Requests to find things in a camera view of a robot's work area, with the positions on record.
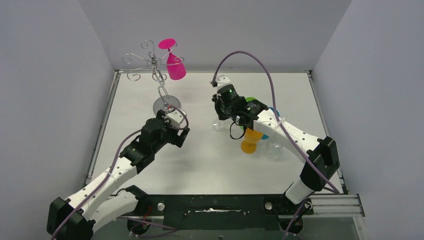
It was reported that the clear wine glass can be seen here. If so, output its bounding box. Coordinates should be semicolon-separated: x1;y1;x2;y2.
265;140;283;158
212;118;227;132

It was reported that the green wine glass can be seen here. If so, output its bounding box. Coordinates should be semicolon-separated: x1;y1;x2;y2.
245;97;256;103

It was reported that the orange wine glass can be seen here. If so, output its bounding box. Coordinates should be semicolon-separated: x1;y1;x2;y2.
240;128;264;154

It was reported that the blue wine glass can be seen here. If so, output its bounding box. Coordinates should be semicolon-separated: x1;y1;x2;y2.
259;106;281;141

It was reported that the pink wine glass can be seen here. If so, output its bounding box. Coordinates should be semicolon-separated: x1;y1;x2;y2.
158;38;187;81

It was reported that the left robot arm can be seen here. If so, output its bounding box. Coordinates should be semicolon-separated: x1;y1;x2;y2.
46;107;190;240

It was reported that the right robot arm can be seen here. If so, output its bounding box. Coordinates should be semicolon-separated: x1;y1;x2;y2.
212;83;340;206

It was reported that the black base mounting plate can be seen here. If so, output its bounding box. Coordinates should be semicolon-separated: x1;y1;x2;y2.
124;194;314;231

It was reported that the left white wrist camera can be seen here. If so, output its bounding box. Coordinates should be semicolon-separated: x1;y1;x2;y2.
164;108;189;130

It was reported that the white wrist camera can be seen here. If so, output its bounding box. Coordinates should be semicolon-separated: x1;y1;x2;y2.
164;108;189;130
210;75;233;94

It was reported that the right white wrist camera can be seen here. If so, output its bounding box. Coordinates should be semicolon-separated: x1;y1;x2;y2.
210;75;233;94

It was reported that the chrome wire glass rack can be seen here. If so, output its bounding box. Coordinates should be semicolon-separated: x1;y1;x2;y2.
122;40;182;114

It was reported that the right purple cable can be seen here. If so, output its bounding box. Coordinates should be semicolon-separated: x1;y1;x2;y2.
211;50;341;240

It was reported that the purple cable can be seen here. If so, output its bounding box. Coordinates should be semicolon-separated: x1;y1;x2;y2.
49;105;190;240
211;50;341;240

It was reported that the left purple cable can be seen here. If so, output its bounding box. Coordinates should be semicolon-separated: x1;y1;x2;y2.
49;105;190;240

